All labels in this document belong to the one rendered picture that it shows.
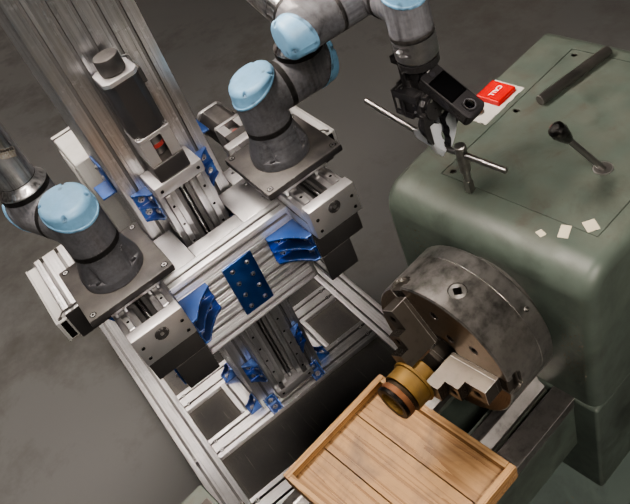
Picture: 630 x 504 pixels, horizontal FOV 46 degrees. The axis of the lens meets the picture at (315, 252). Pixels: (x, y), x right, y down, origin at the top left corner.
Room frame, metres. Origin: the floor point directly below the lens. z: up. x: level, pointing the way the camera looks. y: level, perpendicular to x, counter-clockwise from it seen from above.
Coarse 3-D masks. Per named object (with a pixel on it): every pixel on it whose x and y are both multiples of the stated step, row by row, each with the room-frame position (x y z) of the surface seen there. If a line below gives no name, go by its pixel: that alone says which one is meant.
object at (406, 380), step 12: (420, 360) 0.82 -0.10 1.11; (396, 372) 0.81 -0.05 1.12; (408, 372) 0.80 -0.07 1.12; (420, 372) 0.80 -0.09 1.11; (432, 372) 0.80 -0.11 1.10; (384, 384) 0.81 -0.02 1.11; (396, 384) 0.79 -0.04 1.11; (408, 384) 0.78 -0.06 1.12; (420, 384) 0.78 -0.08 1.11; (384, 396) 0.80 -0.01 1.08; (396, 396) 0.77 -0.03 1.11; (408, 396) 0.77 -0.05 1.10; (420, 396) 0.76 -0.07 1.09; (432, 396) 0.76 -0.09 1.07; (396, 408) 0.78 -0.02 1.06; (408, 408) 0.75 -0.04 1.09; (420, 408) 0.76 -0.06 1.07
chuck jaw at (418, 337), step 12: (396, 288) 0.93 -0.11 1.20; (396, 300) 0.91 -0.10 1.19; (408, 300) 0.89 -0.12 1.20; (384, 312) 0.90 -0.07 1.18; (396, 312) 0.88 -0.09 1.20; (408, 312) 0.88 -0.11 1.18; (396, 324) 0.88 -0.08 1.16; (408, 324) 0.86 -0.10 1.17; (420, 324) 0.86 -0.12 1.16; (396, 336) 0.86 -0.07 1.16; (408, 336) 0.85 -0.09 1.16; (420, 336) 0.85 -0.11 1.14; (432, 336) 0.85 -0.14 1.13; (408, 348) 0.83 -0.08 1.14; (420, 348) 0.83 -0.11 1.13; (396, 360) 0.84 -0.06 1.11; (408, 360) 0.82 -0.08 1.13
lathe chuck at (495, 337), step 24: (432, 264) 0.92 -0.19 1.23; (408, 288) 0.89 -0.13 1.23; (432, 288) 0.86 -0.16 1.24; (480, 288) 0.82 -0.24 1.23; (432, 312) 0.84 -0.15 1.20; (456, 312) 0.80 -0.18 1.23; (480, 312) 0.79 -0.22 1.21; (504, 312) 0.78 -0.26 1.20; (456, 336) 0.80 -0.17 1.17; (480, 336) 0.75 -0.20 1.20; (504, 336) 0.75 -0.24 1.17; (528, 336) 0.75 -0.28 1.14; (480, 360) 0.76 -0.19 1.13; (504, 360) 0.72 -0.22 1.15; (528, 360) 0.73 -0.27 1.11; (528, 384) 0.73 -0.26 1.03; (504, 408) 0.73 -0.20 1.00
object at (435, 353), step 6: (438, 342) 0.88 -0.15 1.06; (444, 342) 0.88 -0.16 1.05; (438, 348) 0.87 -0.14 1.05; (444, 348) 0.87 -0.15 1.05; (450, 348) 0.87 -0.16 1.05; (432, 354) 0.86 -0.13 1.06; (438, 354) 0.86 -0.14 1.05; (444, 354) 0.86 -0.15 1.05; (426, 360) 0.85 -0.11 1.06; (432, 360) 0.85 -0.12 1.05; (438, 360) 0.85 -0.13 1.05; (444, 360) 0.85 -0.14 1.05; (432, 366) 0.84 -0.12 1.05; (438, 366) 0.84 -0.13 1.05
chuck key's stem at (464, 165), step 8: (456, 144) 1.03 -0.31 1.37; (464, 144) 1.02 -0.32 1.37; (456, 152) 1.02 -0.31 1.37; (464, 152) 1.01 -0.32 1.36; (464, 160) 1.01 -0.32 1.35; (464, 168) 1.02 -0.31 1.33; (464, 176) 1.02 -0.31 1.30; (464, 184) 1.03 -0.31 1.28; (472, 184) 1.02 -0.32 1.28; (472, 192) 1.02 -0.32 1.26
